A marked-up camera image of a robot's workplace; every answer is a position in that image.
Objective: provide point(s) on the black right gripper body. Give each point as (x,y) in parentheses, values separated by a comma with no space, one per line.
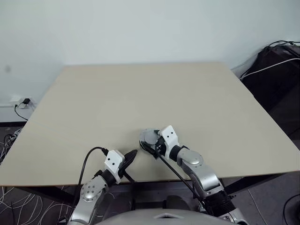
(160,147)

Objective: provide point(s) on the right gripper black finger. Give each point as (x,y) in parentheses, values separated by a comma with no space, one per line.
(157,131)
(148,147)

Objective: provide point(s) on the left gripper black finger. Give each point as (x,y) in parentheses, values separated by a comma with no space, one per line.
(131,154)
(129,163)

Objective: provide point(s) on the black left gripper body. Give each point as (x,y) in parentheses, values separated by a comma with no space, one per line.
(122,167)

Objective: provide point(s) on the small grey round object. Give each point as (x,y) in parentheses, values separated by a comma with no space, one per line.
(148,137)

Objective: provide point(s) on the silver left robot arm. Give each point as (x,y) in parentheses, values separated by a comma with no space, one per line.
(90,192)

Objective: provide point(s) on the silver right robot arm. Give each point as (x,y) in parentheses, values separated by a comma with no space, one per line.
(199,168)

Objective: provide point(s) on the silver robot torso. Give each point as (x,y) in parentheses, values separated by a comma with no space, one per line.
(164,216)

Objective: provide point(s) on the black plug adapter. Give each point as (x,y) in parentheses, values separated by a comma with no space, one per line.
(25,101)

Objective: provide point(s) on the large black case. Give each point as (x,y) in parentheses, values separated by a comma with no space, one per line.
(274,89)

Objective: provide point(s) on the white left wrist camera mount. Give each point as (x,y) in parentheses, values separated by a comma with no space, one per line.
(113,161)

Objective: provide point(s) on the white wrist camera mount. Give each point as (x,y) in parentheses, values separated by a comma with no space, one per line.
(169,138)
(113,161)

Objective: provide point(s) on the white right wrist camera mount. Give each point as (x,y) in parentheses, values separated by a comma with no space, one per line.
(169,138)

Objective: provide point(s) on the white wall power strip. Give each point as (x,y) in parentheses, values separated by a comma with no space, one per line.
(21,103)

